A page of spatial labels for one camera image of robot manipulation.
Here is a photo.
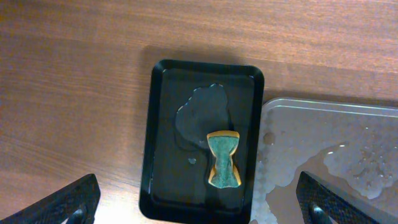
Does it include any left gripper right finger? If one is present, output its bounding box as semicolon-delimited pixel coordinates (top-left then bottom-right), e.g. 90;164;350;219
296;171;377;224

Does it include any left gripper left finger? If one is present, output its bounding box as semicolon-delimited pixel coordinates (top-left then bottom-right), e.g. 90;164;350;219
1;174;101;224

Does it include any green and yellow sponge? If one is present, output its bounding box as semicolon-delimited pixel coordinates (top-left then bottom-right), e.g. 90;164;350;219
206;131;241;189

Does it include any brown plastic serving tray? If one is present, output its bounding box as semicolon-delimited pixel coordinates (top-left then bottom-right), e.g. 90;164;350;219
251;98;397;223

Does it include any black rectangular tray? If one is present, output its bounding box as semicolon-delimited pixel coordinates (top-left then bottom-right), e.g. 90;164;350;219
139;59;264;223

